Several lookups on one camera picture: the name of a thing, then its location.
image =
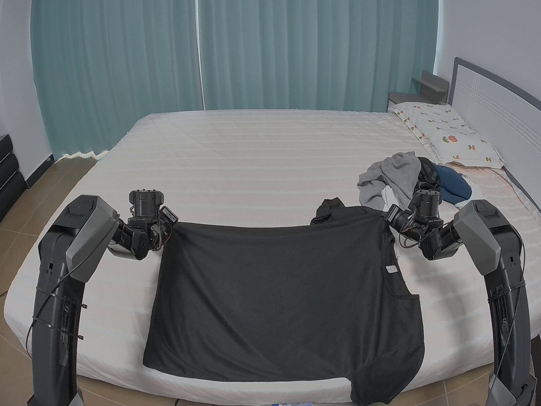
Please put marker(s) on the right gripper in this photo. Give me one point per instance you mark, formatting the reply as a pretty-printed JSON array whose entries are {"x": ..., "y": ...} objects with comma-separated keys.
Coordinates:
[{"x": 397, "y": 217}]

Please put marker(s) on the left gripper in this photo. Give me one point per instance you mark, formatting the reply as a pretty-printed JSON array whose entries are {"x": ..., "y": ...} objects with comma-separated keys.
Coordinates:
[{"x": 167, "y": 222}]

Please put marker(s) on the black T-shirt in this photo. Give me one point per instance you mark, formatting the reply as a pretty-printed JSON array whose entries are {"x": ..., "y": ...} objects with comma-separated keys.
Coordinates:
[{"x": 274, "y": 290}]

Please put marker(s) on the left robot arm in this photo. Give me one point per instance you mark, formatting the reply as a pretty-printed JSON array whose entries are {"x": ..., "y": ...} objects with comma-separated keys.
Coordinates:
[{"x": 80, "y": 235}]

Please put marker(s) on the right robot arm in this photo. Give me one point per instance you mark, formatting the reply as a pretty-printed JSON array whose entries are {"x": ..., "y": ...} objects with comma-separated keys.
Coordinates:
[{"x": 482, "y": 235}]

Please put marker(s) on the pile of clothes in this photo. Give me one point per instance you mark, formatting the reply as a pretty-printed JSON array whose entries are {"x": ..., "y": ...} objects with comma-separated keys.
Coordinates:
[{"x": 401, "y": 176}]

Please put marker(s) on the bed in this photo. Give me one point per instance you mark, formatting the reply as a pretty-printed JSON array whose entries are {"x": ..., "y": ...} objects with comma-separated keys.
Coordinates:
[{"x": 253, "y": 163}]

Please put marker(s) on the white printed pillow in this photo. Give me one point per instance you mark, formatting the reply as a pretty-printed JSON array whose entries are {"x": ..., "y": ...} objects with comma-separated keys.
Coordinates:
[{"x": 448, "y": 133}]

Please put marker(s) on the grey bedside table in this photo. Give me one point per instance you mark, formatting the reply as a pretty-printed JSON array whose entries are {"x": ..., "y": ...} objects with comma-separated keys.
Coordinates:
[{"x": 431, "y": 85}]

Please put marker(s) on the black chest of drawers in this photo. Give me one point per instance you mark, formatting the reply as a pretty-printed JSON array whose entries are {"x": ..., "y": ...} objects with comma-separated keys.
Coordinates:
[{"x": 8, "y": 176}]

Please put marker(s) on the blue-green curtain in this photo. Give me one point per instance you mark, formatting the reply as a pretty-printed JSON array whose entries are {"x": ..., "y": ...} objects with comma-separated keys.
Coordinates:
[
  {"x": 312, "y": 40},
  {"x": 118, "y": 57}
]

